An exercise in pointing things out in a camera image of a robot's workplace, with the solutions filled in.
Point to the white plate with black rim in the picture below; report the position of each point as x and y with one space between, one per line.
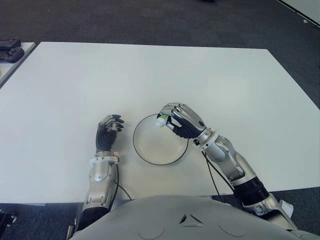
160 147

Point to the small white floor object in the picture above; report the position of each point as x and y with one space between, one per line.
305 21

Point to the white side table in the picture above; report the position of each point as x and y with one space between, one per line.
10 68

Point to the white paper tag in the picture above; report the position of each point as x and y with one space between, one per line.
287 206

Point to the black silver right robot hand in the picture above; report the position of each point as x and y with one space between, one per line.
190 122

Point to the black wheeled base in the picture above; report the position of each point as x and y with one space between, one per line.
6 217

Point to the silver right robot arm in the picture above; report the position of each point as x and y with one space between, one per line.
232 165

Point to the black game controller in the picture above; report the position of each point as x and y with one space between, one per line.
12 55
10 43

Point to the grey robot torso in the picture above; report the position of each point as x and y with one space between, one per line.
175 217

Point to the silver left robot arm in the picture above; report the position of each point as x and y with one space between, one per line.
98 172

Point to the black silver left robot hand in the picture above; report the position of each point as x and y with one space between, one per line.
105 137

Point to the green white toothpaste tube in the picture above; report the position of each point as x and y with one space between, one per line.
160 122

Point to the white background table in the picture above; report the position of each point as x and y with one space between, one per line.
307 10

